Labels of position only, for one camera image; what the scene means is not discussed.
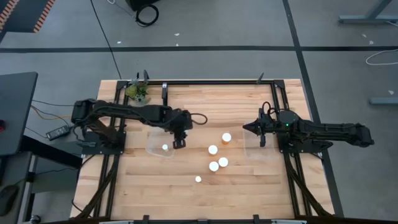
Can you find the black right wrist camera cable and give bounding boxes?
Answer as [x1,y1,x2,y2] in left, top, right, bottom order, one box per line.
[261,100,278,118]

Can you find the black power adapter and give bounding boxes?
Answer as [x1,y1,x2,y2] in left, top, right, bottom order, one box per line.
[45,124,71,141]

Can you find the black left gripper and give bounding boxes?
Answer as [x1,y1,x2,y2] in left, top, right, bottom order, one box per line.
[169,109,194,150]

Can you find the coiled black cable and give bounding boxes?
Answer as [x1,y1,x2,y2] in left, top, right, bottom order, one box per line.
[134,3,160,28]

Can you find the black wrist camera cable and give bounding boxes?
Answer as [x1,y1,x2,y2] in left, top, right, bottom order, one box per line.
[261,100,278,118]
[190,112,209,126]

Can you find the light grey side table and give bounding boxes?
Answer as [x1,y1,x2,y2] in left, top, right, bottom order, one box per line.
[0,151,40,224]

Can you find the clear plastic bin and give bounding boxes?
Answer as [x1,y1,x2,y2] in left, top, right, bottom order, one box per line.
[145,128,182,159]
[243,125,276,161]

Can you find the small green artificial plant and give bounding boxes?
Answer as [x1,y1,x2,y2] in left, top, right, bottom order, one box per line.
[124,77,152,108]

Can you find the black left wrist camera cable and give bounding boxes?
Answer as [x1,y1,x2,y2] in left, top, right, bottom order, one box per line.
[190,112,209,126]

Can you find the long black floor cable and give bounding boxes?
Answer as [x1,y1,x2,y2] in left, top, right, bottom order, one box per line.
[90,0,123,80]

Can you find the black upright bracket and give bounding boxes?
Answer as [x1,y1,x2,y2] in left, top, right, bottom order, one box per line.
[160,82,169,108]

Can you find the thin black desk cable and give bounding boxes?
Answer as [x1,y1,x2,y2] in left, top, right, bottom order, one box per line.
[31,99,76,108]

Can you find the white floor cable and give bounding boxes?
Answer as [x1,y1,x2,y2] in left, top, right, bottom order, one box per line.
[365,47,398,67]

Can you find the dark grey desk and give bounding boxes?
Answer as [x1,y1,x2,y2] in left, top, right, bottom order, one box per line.
[0,72,39,157]

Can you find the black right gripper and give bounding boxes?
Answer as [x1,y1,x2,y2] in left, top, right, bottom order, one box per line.
[243,110,278,148]

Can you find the black box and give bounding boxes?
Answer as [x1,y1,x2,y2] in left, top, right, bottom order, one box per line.
[124,0,161,12]

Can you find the grey desk foot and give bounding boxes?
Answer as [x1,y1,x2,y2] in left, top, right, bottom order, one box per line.
[338,0,398,26]
[369,96,398,106]

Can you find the black aluminium table frame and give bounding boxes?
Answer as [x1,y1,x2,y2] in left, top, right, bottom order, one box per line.
[74,79,335,224]

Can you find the black computer mouse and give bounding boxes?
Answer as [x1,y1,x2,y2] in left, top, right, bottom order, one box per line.
[0,184,20,217]

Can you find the black mat orange stripes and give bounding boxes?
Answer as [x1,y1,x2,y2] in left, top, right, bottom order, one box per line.
[0,0,57,34]

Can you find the yellow cable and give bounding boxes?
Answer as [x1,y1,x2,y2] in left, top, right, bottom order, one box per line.
[30,105,73,122]

